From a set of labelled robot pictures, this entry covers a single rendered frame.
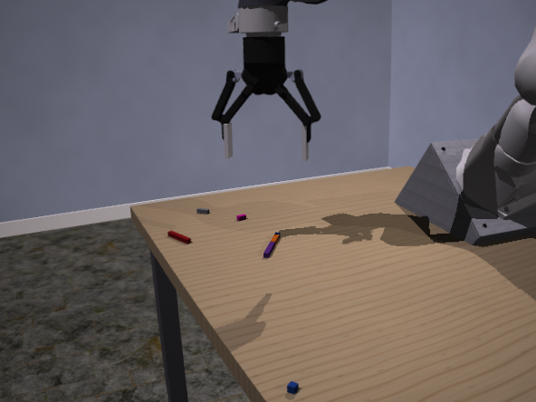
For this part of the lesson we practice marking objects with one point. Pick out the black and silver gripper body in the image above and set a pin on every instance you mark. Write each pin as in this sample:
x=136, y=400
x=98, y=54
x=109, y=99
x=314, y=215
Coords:
x=259, y=51

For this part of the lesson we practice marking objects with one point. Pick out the purple rod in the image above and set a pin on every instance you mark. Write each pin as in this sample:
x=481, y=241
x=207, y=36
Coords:
x=269, y=250

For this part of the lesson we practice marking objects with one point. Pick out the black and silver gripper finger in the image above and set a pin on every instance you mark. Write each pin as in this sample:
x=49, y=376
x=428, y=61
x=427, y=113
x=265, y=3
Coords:
x=231, y=78
x=297, y=77

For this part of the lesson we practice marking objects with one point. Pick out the red rod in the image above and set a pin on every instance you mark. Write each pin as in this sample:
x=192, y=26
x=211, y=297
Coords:
x=179, y=237

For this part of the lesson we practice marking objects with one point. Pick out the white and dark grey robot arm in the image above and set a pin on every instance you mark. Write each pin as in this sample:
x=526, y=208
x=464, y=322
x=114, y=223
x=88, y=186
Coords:
x=499, y=171

